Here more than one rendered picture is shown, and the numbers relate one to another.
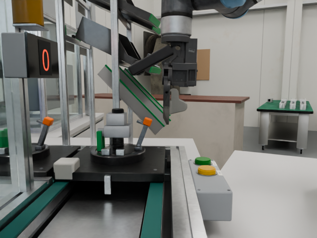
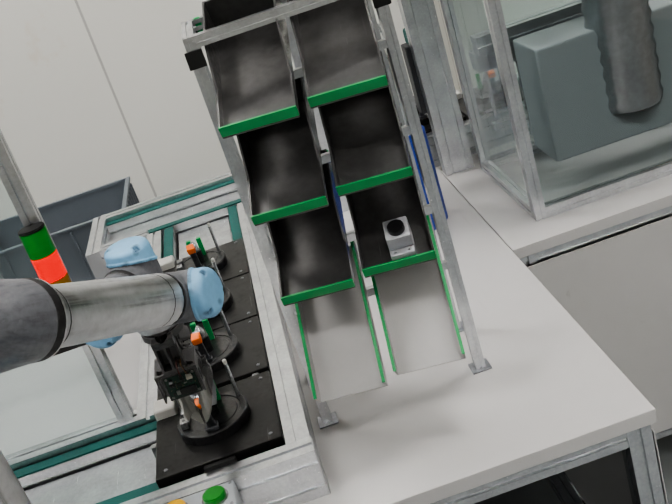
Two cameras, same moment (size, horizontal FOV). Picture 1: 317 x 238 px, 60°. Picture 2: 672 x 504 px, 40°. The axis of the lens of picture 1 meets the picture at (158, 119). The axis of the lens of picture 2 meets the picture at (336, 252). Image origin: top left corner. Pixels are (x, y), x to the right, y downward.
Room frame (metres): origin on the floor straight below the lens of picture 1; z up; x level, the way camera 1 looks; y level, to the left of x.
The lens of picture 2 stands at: (0.89, -1.43, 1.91)
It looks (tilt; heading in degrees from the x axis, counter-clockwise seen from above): 24 degrees down; 86
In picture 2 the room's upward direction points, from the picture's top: 18 degrees counter-clockwise
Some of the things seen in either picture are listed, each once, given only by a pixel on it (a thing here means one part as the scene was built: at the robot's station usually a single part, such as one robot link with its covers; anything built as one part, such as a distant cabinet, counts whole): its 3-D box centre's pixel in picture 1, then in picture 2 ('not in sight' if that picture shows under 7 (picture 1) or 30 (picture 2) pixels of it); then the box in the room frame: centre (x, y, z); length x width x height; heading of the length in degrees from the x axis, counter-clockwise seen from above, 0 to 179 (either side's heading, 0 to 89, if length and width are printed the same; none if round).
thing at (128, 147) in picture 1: (118, 153); (213, 417); (0.69, 0.10, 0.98); 0.14 x 0.14 x 0.02
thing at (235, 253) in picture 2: not in sight; (196, 254); (0.71, 0.85, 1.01); 0.24 x 0.24 x 0.13; 88
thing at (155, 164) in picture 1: (118, 160); (217, 425); (0.69, 0.10, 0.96); 0.24 x 0.24 x 0.02; 88
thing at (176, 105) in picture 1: (175, 106); (187, 409); (0.67, -0.04, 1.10); 0.06 x 0.03 x 0.09; 88
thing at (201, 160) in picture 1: (202, 162); (214, 497); (0.66, -0.11, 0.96); 0.04 x 0.04 x 0.02
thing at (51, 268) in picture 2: not in sight; (48, 265); (0.50, 0.23, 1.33); 0.05 x 0.05 x 0.05
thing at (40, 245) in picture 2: not in sight; (37, 242); (0.50, 0.23, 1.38); 0.05 x 0.05 x 0.05
